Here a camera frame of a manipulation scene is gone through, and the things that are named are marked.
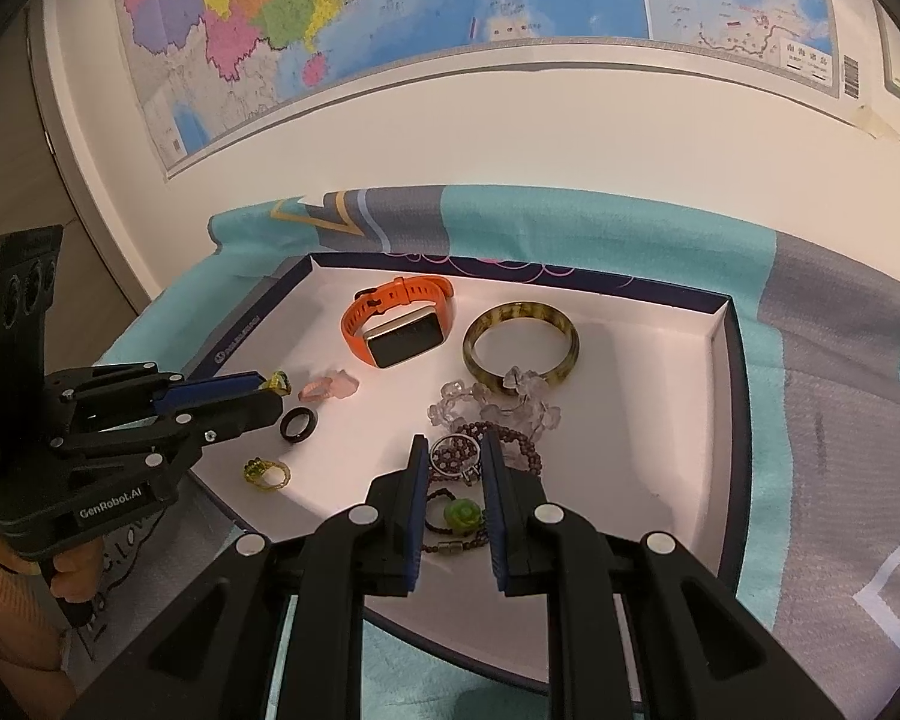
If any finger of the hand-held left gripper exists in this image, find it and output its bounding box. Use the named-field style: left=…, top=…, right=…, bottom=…
left=45, top=364, right=267, bottom=430
left=61, top=388, right=284, bottom=478

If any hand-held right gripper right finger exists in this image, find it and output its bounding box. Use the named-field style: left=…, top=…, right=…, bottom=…
left=480, top=441, right=845, bottom=720

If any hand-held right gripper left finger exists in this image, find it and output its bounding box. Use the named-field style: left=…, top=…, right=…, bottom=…
left=67, top=433, right=430, bottom=720

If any green flower ring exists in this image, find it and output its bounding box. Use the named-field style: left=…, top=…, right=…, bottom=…
left=424, top=487, right=485, bottom=533

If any silver ring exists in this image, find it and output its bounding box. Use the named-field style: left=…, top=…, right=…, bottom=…
left=429, top=435, right=485, bottom=482

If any thin gold ring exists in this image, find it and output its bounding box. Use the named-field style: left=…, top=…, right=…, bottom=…
left=242, top=457, right=292, bottom=492

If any pink crystal charm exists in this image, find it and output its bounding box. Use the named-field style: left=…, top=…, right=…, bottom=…
left=300, top=367, right=361, bottom=402

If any clear crystal bead bracelet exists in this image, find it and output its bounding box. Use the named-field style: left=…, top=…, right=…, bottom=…
left=427, top=366, right=563, bottom=440

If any dark blue box with white inside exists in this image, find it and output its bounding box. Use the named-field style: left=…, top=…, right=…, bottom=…
left=184, top=251, right=755, bottom=691

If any person's left hand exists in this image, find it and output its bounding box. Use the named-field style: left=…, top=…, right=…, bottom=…
left=41, top=536, right=104, bottom=608

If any orange smartwatch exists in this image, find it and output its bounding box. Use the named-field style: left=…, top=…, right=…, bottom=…
left=341, top=276, right=457, bottom=370

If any tortoiseshell bangle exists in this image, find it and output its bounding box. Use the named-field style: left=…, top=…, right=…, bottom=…
left=462, top=301, right=580, bottom=387

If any black ring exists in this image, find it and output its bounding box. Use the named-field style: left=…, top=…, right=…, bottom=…
left=280, top=406, right=322, bottom=445

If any colourful wall map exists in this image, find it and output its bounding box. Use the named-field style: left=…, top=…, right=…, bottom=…
left=112, top=0, right=863, bottom=181

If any strip of wall tape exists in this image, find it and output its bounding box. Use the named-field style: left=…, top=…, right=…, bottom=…
left=847, top=101, right=900, bottom=145

